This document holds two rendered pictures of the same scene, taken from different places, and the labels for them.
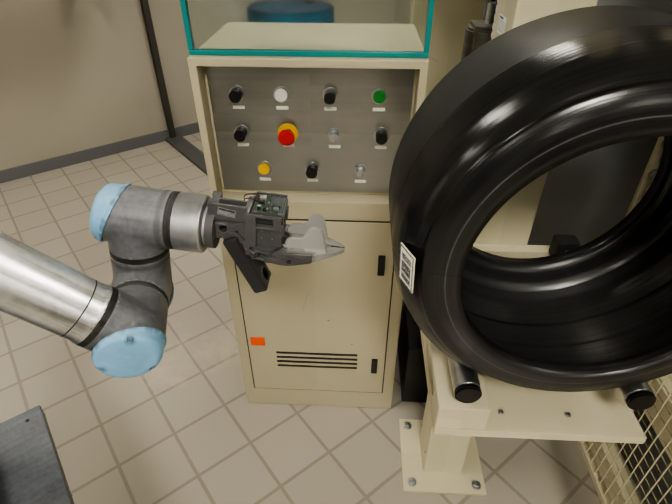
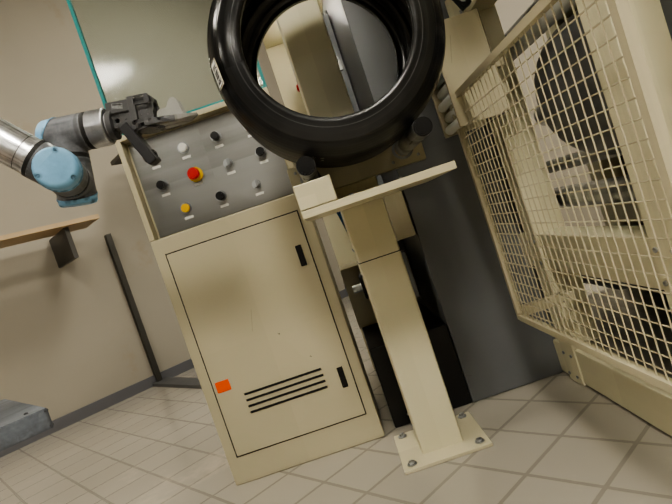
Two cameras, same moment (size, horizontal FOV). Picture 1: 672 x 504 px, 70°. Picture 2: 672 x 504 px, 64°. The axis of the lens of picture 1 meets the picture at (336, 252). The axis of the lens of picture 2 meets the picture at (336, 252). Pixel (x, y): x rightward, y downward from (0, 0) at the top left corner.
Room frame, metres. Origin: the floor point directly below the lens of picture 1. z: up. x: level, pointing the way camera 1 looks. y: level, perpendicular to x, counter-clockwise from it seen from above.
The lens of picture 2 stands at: (-0.72, -0.16, 0.75)
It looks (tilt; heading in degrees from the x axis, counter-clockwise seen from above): 3 degrees down; 357
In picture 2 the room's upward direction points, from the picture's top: 19 degrees counter-clockwise
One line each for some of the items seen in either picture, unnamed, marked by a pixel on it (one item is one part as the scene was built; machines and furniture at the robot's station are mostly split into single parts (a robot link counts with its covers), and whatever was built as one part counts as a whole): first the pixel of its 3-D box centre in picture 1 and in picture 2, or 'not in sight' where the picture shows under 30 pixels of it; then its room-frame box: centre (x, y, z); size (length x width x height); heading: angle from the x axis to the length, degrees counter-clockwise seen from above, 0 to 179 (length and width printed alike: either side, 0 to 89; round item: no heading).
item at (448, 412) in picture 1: (448, 342); (316, 197); (0.68, -0.23, 0.83); 0.36 x 0.09 x 0.06; 177
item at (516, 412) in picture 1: (513, 357); (372, 193); (0.67, -0.37, 0.80); 0.37 x 0.36 x 0.02; 87
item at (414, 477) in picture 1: (440, 453); (438, 438); (0.93, -0.36, 0.01); 0.27 x 0.27 x 0.02; 87
